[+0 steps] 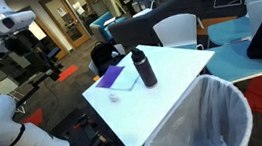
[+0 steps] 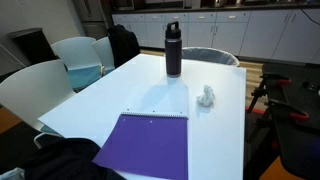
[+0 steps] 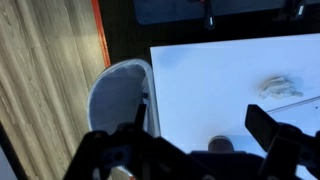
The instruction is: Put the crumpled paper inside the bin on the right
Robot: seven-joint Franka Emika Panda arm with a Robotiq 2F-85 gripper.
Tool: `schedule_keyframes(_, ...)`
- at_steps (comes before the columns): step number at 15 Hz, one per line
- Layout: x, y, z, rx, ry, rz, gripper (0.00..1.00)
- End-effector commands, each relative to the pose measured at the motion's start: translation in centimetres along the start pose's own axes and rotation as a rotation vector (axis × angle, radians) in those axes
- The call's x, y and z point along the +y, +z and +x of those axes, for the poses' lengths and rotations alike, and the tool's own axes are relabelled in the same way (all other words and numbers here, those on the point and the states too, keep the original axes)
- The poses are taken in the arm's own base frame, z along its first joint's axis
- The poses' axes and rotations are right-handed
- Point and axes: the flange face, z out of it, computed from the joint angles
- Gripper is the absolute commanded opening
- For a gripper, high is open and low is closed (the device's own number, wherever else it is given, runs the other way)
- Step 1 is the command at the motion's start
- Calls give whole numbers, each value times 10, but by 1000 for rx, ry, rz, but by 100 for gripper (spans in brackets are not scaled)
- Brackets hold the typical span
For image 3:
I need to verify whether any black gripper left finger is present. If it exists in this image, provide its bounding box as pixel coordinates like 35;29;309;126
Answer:
134;103;148;131

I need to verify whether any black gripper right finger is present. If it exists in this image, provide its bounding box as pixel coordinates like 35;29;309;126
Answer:
244;103;281;153

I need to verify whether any clear plastic object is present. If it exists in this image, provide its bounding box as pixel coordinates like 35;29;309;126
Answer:
258;75;305;100

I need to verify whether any white bin with plastic liner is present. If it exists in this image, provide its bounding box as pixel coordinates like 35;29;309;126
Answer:
86;58;162;178

